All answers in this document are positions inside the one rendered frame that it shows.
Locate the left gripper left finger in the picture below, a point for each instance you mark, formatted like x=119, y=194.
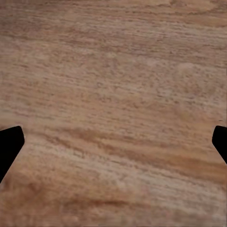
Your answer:
x=11, y=142

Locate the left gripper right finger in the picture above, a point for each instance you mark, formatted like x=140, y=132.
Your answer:
x=219, y=140

